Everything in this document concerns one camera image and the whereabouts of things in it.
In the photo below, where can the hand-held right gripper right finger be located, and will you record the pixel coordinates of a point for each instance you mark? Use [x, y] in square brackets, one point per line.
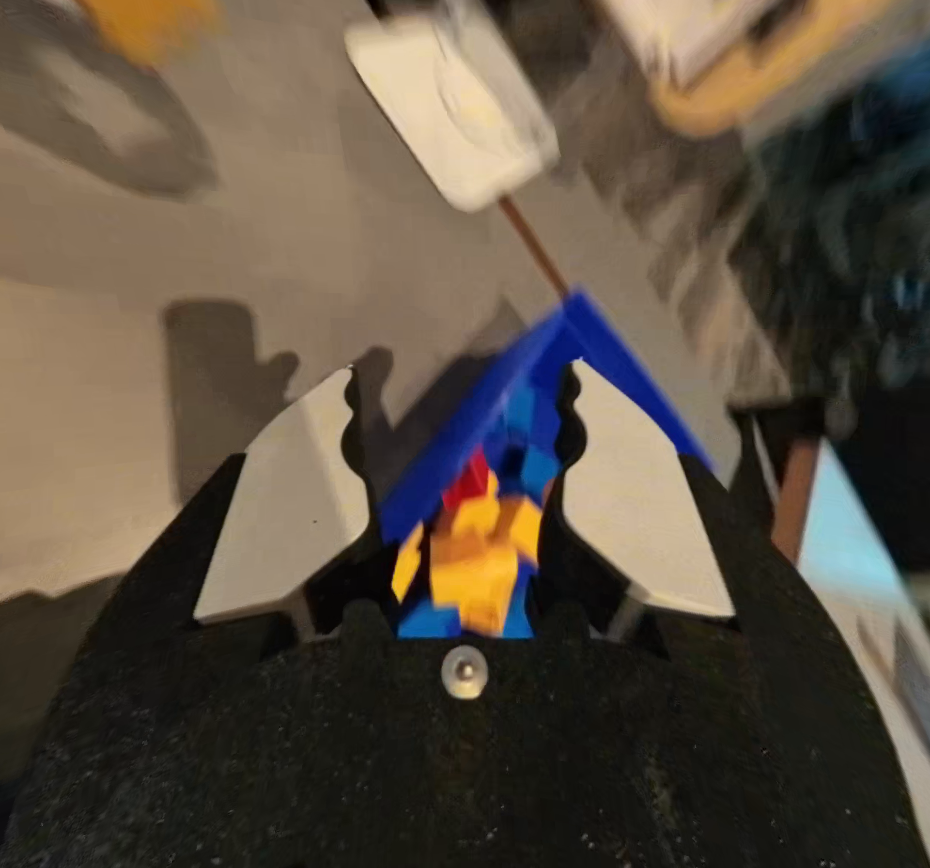
[632, 512]

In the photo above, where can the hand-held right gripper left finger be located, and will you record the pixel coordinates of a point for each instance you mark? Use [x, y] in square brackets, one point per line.
[283, 519]

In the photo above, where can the blue storage bin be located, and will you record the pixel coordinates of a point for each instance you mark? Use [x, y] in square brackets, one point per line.
[607, 348]

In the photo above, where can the pile of mega blocks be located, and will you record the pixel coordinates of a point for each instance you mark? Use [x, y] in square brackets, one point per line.
[472, 555]

